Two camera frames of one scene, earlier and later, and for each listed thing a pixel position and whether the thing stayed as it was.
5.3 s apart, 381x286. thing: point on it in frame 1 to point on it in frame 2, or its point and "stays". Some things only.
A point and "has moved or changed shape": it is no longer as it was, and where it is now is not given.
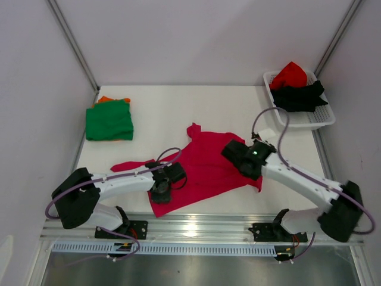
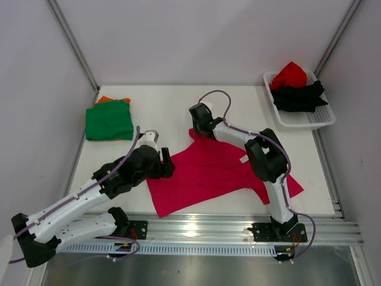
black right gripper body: (233, 152) to (197, 118)
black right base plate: (271, 232) stays
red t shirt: (291, 75) stays
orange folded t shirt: (105, 99) stays
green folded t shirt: (109, 121) stays
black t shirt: (305, 98) stays
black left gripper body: (163, 196) to (154, 172)
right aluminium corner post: (337, 37) stays
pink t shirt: (207, 170) has moved or changed shape
